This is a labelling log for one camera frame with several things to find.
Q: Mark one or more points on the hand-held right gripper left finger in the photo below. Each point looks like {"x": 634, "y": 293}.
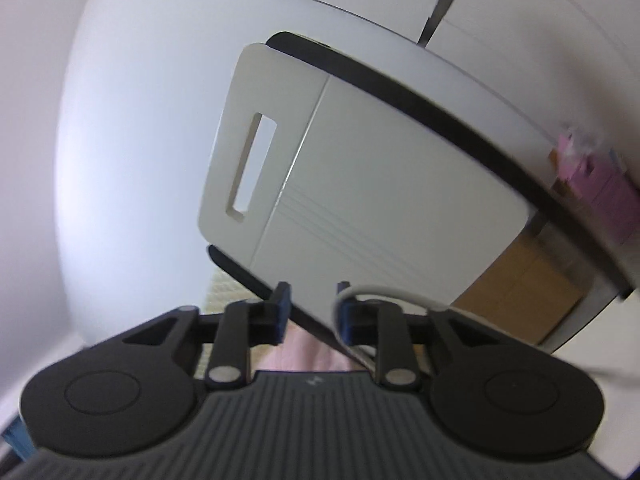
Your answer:
{"x": 284, "y": 312}

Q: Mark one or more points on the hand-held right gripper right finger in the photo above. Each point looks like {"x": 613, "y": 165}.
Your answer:
{"x": 343, "y": 317}

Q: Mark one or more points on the pink cloth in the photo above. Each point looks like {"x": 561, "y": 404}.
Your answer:
{"x": 300, "y": 355}

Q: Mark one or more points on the bed with pink bedding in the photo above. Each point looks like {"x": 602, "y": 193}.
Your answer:
{"x": 225, "y": 290}

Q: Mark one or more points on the wooden drawer cabinet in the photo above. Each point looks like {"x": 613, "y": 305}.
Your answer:
{"x": 520, "y": 290}

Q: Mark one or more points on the pink cardboard box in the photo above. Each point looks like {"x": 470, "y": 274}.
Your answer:
{"x": 600, "y": 190}

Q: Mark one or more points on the blue curtain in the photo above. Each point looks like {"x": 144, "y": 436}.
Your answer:
{"x": 17, "y": 440}

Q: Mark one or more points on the white chair with black frame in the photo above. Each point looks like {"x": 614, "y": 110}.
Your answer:
{"x": 375, "y": 160}

